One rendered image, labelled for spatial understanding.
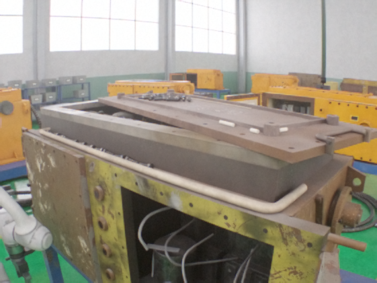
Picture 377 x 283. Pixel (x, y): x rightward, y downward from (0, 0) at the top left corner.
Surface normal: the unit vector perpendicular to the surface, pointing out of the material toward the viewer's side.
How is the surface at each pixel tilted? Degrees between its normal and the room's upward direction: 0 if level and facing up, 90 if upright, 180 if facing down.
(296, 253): 90
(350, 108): 90
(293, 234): 90
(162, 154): 90
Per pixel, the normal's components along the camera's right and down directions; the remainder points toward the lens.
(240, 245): -0.67, 0.18
